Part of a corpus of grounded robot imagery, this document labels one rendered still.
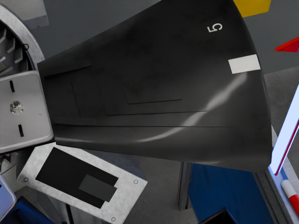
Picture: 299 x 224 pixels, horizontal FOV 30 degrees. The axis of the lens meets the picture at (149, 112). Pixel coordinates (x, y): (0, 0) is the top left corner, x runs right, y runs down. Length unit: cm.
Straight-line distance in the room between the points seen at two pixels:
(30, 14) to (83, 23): 46
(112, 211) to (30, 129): 21
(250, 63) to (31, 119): 24
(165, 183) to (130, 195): 112
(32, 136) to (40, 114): 3
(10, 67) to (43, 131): 13
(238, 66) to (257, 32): 124
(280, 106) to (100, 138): 154
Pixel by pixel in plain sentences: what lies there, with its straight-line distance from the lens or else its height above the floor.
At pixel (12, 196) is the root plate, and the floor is 108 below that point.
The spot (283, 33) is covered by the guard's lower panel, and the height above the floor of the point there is 26.
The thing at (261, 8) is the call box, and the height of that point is 100.
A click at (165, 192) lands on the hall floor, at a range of 183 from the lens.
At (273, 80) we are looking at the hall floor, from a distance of 211.
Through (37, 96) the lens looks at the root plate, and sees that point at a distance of 59.
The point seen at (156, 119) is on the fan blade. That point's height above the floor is 118.
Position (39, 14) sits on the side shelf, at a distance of 111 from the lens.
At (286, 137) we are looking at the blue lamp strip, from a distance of 82.
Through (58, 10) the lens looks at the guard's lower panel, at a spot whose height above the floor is 59.
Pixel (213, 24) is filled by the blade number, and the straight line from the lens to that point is 62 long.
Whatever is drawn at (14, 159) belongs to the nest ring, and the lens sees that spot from 79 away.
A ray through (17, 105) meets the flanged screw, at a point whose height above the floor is 119.
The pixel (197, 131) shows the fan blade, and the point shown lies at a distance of 57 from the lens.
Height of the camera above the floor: 166
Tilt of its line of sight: 57 degrees down
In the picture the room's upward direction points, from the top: straight up
